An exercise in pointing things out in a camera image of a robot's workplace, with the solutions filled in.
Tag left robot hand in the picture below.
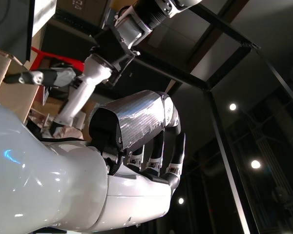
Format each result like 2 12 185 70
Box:
2 55 113 137

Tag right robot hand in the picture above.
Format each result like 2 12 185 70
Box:
0 89 187 234

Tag open cardboard box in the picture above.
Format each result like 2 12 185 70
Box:
0 47 41 122

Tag person in beige shirt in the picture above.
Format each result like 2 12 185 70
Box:
51 125 85 141

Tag red metal cart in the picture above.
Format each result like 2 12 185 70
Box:
30 46 86 105

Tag black metal frame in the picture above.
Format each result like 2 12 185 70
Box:
39 0 293 234

